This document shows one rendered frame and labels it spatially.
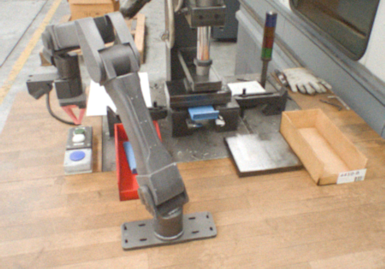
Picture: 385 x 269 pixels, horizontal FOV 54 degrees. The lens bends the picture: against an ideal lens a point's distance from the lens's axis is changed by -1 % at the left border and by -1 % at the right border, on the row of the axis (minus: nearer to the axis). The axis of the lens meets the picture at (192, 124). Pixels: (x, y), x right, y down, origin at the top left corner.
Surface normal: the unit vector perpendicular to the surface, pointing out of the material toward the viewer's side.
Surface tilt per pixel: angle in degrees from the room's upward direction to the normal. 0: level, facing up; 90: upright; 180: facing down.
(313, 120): 90
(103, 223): 0
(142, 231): 0
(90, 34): 47
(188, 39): 90
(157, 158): 54
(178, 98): 90
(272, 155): 0
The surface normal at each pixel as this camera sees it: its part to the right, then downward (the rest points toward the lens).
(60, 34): -0.65, 0.30
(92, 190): 0.01, -0.84
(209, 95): 0.19, 0.54
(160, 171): 0.52, -0.14
